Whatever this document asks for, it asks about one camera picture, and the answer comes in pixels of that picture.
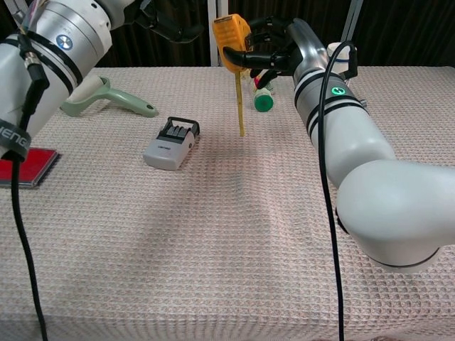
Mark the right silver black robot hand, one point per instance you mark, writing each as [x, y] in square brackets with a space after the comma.
[305, 42]

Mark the yellow tape measure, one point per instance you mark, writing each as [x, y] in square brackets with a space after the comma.
[231, 40]

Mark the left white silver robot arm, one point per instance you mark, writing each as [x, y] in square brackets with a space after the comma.
[46, 67]

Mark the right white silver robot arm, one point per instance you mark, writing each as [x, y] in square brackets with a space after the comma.
[373, 177]

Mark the white paper cup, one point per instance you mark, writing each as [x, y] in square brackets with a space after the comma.
[340, 58]

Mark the feather shuttlecock green base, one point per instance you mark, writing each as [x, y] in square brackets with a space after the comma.
[263, 101]

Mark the dark curtain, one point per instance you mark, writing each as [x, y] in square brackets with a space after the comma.
[401, 32]

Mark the grey black date stamp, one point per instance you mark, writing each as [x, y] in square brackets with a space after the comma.
[170, 147]

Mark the green lint roller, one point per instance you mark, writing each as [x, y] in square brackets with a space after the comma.
[117, 97]

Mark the beige waffle tablecloth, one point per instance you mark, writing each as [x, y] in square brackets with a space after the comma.
[177, 231]

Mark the red notebook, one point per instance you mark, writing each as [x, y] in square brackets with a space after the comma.
[35, 167]

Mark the white slanted frame bar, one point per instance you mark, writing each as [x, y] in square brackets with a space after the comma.
[352, 19]

